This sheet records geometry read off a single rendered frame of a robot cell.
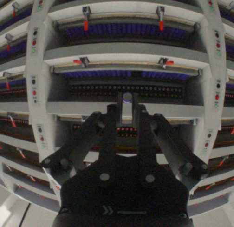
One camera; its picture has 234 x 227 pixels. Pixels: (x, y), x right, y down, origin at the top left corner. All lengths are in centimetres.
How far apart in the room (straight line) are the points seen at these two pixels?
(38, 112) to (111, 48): 37
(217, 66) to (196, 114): 20
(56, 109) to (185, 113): 47
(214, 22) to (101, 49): 46
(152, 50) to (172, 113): 22
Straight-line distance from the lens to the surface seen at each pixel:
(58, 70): 50
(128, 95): 22
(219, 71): 53
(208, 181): 80
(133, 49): 40
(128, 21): 50
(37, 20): 58
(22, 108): 60
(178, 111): 44
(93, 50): 41
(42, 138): 56
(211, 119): 53
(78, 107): 43
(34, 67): 52
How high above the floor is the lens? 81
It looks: 15 degrees up
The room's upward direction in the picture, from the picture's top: 180 degrees counter-clockwise
